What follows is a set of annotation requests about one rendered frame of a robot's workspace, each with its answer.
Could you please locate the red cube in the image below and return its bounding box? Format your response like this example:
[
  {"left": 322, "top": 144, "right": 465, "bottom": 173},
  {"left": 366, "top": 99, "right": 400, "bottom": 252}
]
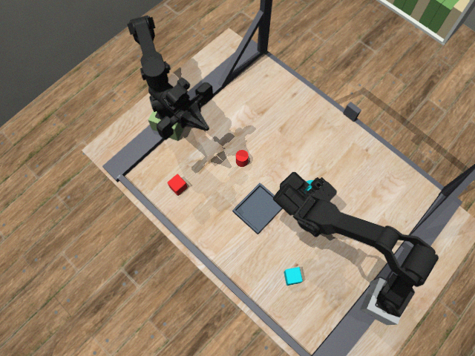
[{"left": 168, "top": 174, "right": 187, "bottom": 196}]

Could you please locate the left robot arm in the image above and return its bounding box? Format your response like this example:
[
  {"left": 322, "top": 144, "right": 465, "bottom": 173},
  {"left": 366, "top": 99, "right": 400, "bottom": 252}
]
[{"left": 273, "top": 177, "right": 439, "bottom": 317}]

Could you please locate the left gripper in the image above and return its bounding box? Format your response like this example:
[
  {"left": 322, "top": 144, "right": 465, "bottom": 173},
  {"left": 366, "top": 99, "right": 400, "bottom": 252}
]
[{"left": 280, "top": 172, "right": 309, "bottom": 199}]

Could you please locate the dark red cylinder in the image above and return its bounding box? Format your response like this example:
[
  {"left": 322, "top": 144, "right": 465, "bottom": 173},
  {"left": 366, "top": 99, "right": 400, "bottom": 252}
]
[{"left": 236, "top": 150, "right": 249, "bottom": 167}]

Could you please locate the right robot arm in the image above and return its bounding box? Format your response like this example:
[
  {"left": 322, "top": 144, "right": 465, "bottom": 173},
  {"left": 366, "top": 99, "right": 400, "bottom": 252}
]
[{"left": 127, "top": 16, "right": 190, "bottom": 119}]

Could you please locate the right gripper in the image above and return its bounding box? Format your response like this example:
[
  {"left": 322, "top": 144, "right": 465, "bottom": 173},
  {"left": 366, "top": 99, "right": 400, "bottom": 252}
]
[{"left": 157, "top": 82, "right": 213, "bottom": 140}]

